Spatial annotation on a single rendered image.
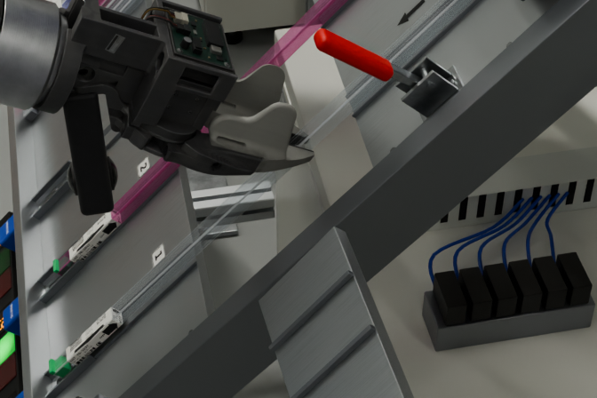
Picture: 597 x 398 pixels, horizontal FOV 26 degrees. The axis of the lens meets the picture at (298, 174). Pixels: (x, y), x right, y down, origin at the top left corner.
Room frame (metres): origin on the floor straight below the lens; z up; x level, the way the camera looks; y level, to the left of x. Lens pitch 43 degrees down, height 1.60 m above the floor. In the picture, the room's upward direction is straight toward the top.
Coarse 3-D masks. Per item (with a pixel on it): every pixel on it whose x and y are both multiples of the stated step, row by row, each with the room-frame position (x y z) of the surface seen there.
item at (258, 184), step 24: (456, 0) 0.74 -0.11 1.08; (432, 24) 0.74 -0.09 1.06; (408, 48) 0.74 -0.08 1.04; (360, 96) 0.73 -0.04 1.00; (312, 120) 0.73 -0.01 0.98; (336, 120) 0.73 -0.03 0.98; (312, 144) 0.72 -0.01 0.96; (288, 168) 0.72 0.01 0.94; (240, 192) 0.72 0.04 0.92; (264, 192) 0.71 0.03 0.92; (216, 216) 0.71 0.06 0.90; (192, 240) 0.71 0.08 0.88; (168, 264) 0.70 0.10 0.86; (144, 288) 0.70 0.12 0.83; (120, 312) 0.69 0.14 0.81
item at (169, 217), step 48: (144, 0) 1.06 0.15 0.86; (48, 144) 0.98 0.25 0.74; (48, 192) 0.91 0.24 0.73; (48, 240) 0.85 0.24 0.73; (144, 240) 0.76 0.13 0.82; (48, 288) 0.80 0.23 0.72; (96, 288) 0.75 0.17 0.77; (192, 288) 0.68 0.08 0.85; (144, 336) 0.67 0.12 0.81; (96, 384) 0.66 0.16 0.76
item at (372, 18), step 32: (352, 0) 0.84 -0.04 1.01; (384, 0) 0.81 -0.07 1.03; (416, 0) 0.79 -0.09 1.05; (480, 0) 0.74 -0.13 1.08; (512, 0) 0.72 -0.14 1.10; (544, 0) 0.70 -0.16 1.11; (352, 32) 0.80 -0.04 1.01; (384, 32) 0.78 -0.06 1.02; (448, 32) 0.74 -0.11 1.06; (480, 32) 0.71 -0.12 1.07; (512, 32) 0.69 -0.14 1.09; (448, 64) 0.71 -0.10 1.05; (480, 64) 0.69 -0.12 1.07; (384, 96) 0.72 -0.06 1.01; (384, 128) 0.70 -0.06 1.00; (416, 128) 0.68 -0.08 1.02
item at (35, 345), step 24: (24, 120) 1.03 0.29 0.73; (24, 144) 0.99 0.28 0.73; (24, 168) 0.95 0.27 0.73; (24, 192) 0.91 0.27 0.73; (24, 216) 0.88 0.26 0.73; (24, 240) 0.85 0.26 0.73; (24, 264) 0.82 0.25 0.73; (24, 288) 0.79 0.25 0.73; (24, 312) 0.76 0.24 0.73; (24, 336) 0.73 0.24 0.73; (48, 336) 0.74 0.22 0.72; (24, 360) 0.71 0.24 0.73; (48, 360) 0.71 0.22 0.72; (24, 384) 0.68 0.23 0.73; (48, 384) 0.69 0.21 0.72
